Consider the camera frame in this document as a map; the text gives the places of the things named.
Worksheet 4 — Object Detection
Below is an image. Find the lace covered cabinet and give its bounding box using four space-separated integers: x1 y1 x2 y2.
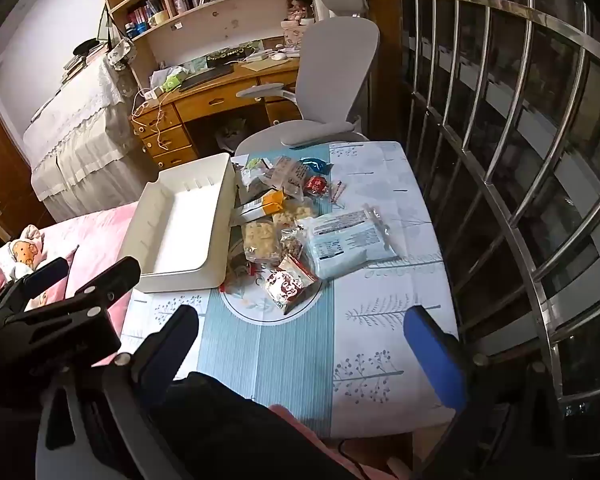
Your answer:
22 52 153 223

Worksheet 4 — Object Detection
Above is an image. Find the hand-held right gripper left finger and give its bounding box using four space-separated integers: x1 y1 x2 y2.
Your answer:
35 305 199 480

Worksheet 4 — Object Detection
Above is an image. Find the person's pink clothing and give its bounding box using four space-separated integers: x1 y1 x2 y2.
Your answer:
267 404 411 480

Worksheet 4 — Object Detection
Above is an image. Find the white plastic storage bin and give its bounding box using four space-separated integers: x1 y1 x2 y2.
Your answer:
116 152 237 294

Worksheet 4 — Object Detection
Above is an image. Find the black keyboard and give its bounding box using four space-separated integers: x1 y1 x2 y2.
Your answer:
178 64 236 92

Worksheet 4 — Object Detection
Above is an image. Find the beige snack packet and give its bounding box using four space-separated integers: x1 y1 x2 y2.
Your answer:
265 156 311 196

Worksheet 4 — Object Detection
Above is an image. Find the wooden desk hutch shelf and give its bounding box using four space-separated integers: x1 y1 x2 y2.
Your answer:
94 0 331 91

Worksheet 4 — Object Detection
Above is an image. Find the clear cracker packet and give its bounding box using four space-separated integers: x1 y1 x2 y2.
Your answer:
241 220 282 263

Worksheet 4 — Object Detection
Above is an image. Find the blue snack packet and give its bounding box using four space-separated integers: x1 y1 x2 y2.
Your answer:
297 157 333 176

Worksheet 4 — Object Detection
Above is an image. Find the row of red blue books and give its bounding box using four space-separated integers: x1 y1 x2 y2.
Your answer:
127 0 168 26

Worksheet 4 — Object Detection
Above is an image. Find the floral cloth bag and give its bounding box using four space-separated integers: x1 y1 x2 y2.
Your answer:
105 35 137 68

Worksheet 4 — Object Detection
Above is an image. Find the red white snack packet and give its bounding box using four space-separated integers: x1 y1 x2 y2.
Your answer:
264 254 317 316

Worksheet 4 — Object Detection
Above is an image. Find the brown wooden door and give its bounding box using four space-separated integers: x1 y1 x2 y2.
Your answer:
0 102 56 241

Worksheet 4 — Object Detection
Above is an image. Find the orange white snack box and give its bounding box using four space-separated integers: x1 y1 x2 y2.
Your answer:
230 190 287 226

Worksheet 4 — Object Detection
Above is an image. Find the light blue face mask packet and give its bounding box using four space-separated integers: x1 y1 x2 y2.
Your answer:
296 205 400 281

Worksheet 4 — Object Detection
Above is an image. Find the stack of books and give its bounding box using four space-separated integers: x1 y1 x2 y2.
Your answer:
60 52 106 83

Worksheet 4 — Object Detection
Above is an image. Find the grey office chair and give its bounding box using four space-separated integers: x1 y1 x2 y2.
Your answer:
234 0 381 157

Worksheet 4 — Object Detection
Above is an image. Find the doll figure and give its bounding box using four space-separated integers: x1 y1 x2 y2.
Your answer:
280 0 316 26

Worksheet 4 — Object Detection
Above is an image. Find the wooden desk with drawers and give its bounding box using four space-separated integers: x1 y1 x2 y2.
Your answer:
130 57 303 171

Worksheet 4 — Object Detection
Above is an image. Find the white plastic bag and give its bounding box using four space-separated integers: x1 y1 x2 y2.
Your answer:
149 65 191 92

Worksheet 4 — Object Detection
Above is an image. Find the grey white bundle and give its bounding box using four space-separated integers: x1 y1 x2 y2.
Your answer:
215 116 248 148

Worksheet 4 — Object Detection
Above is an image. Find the black gold patterned box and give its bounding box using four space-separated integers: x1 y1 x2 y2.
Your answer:
206 45 256 67

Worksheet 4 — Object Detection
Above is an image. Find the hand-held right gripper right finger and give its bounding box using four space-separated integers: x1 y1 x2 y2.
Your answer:
404 305 566 480

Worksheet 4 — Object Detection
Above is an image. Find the green white snack packet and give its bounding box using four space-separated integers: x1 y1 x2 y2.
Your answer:
237 156 273 186

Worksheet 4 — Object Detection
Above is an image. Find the pink patterned box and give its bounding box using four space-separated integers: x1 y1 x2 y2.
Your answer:
280 21 313 53

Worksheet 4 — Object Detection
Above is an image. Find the black cloth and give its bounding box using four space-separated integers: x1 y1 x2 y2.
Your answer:
150 371 371 480

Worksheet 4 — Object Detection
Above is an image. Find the cartoon bear pillow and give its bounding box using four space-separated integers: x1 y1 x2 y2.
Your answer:
0 225 78 311

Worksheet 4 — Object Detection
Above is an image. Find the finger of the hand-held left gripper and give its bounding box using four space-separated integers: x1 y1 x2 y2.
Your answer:
10 256 142 329
0 258 70 316

